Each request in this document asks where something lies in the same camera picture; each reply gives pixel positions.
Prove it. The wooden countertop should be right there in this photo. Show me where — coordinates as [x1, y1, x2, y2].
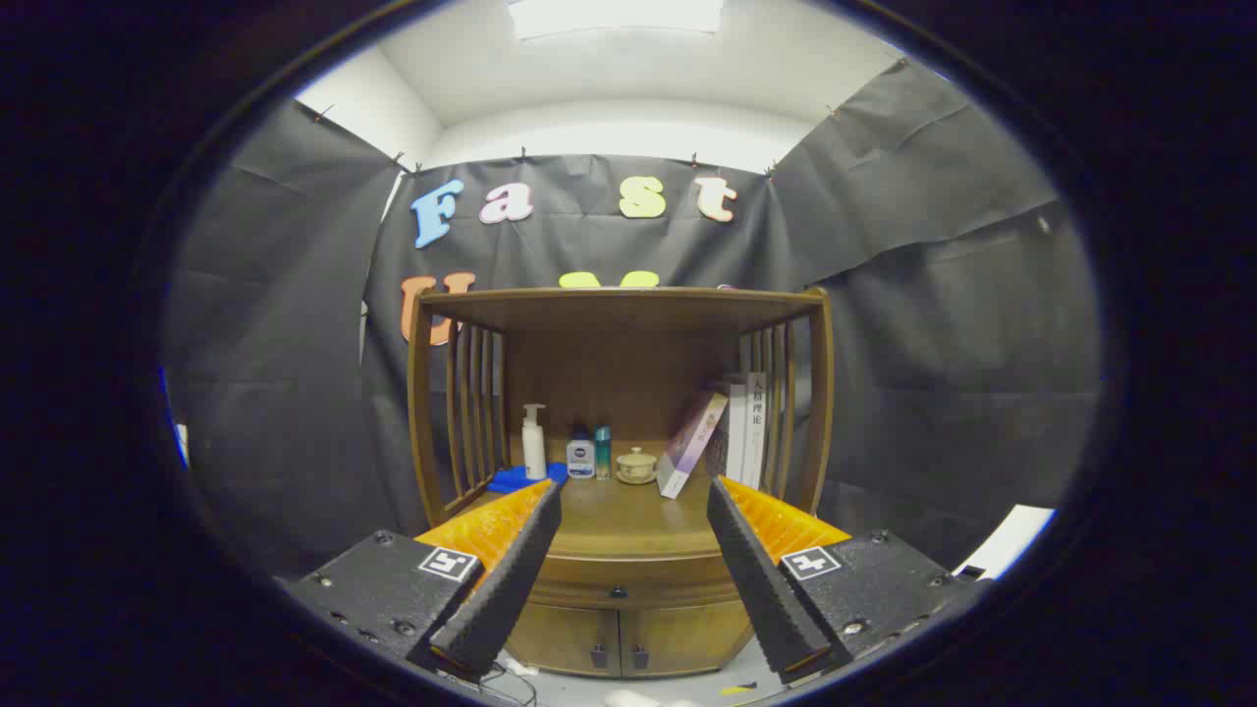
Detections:
[447, 469, 787, 563]

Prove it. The wooden cabinet door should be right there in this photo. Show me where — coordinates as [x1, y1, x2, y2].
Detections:
[504, 603, 623, 679]
[620, 599, 755, 679]

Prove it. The wooden cabinet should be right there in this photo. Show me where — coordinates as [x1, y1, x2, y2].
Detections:
[406, 285, 836, 680]

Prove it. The blue cloth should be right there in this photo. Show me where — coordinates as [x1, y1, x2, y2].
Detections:
[487, 462, 570, 495]

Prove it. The black cable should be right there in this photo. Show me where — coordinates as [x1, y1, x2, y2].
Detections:
[479, 660, 539, 706]

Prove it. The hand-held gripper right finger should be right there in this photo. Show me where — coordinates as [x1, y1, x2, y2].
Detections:
[707, 476, 988, 685]

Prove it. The white pump bottle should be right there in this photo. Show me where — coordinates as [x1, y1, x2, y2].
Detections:
[521, 403, 548, 481]

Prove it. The wooden drawer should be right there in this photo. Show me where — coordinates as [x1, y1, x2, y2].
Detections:
[530, 552, 747, 612]

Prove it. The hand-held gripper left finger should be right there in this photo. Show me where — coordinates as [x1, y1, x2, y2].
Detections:
[285, 478, 564, 680]

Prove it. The purple and white book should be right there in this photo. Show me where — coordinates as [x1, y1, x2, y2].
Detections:
[656, 391, 730, 500]

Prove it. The ceiling light panel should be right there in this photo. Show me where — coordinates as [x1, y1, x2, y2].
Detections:
[508, 0, 725, 42]

